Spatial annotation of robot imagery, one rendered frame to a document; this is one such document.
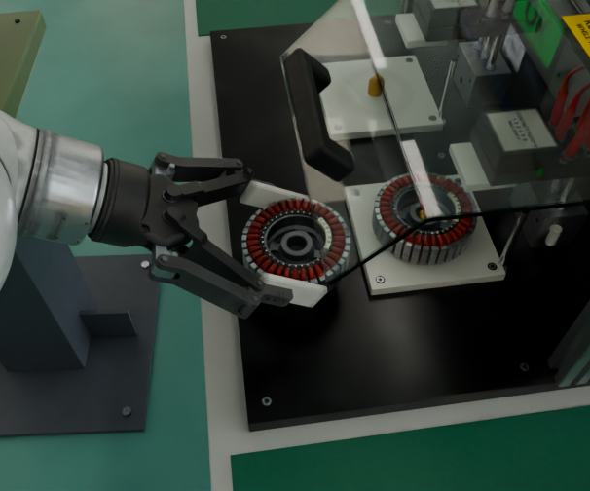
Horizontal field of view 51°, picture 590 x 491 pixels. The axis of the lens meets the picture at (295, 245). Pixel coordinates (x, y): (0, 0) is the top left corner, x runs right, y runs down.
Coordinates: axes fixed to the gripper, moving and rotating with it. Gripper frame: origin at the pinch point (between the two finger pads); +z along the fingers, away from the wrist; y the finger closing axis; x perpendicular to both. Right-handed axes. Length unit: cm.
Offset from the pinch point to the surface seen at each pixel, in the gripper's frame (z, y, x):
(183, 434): 22, -14, -83
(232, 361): -2.6, 7.9, -11.1
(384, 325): 10.4, 7.1, -1.2
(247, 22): 4, -53, -7
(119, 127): 7, -117, -92
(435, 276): 15.6, 2.5, 3.2
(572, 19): 7.1, -0.9, 31.0
